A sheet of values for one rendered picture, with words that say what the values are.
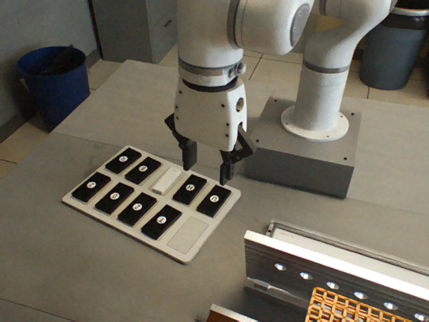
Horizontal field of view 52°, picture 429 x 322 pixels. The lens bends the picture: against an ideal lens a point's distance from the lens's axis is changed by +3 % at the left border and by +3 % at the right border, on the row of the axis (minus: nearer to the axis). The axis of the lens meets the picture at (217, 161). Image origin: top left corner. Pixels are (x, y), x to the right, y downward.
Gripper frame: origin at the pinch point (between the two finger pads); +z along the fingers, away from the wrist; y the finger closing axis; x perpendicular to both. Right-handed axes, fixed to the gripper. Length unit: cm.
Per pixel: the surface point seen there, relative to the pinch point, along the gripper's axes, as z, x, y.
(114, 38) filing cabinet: 97, -203, 208
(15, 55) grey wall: 79, -116, 210
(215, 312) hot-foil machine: 19.8, 10.4, -8.0
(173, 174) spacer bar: 35, -29, 28
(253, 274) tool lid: 31.6, -8.1, -6.9
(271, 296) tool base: 36.5, -8.6, -11.2
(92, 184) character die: 36, -15, 45
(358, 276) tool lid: 17.5, -6.9, -25.8
